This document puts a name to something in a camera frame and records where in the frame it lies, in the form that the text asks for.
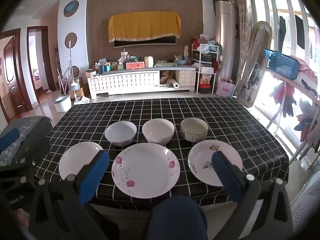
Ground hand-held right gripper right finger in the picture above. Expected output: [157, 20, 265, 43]
[211, 151, 294, 240]

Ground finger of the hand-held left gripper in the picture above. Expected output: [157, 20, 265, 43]
[0, 155, 38, 188]
[0, 127, 21, 152]

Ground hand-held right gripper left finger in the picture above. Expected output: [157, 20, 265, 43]
[29, 150, 110, 240]

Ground plain white plate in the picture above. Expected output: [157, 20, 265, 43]
[59, 141, 104, 181]

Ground white plate floral print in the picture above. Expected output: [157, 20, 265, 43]
[188, 140, 243, 187]

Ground white bowl with outer print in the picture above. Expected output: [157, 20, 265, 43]
[104, 121, 137, 147]

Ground white plate pink flower print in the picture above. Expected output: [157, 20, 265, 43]
[112, 143, 181, 199]

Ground patterned ceramic bowl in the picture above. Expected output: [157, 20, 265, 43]
[180, 117, 209, 142]

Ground plain white bowl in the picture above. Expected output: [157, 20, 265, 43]
[142, 119, 175, 145]

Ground grey chair with lace cover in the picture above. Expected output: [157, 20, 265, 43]
[0, 116, 53, 167]

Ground black white checked tablecloth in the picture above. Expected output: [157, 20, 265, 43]
[35, 96, 290, 210]

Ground white bucket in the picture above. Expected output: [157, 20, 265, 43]
[52, 94, 72, 113]

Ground dark wooden door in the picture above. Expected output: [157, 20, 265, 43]
[0, 29, 33, 120]

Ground person's blue trouser leg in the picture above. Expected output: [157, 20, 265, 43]
[147, 195, 208, 240]

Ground metal clothes drying rack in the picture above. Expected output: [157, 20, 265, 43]
[265, 70, 320, 167]

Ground grey textured sofa cover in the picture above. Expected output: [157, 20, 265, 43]
[291, 172, 320, 240]

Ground pink bag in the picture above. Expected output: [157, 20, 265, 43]
[215, 79, 235, 97]

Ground white floor mop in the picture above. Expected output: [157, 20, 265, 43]
[64, 41, 81, 100]

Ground red clothes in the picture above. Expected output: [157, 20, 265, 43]
[269, 82, 297, 117]

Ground white television cabinet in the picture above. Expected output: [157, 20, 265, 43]
[87, 66, 197, 99]

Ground white shelf rack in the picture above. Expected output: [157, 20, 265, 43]
[191, 42, 220, 95]

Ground paper towel roll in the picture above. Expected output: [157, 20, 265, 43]
[160, 80, 180, 89]

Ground coral pink box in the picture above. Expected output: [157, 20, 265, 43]
[126, 61, 145, 70]

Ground blue plastic basket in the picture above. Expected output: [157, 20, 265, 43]
[264, 49, 302, 80]

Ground pink cloth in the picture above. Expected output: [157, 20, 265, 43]
[292, 57, 320, 98]

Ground tall standing air conditioner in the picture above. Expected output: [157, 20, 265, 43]
[215, 0, 237, 80]

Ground black television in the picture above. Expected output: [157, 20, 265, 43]
[114, 35, 177, 48]

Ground yellow television cover cloth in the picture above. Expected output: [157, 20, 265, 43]
[108, 11, 182, 43]

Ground patterned beige curtain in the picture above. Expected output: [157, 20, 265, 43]
[231, 0, 253, 80]

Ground dark wooden door frame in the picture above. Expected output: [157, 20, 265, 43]
[26, 26, 57, 93]

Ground round blue wall decoration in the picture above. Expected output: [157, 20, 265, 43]
[63, 0, 80, 18]

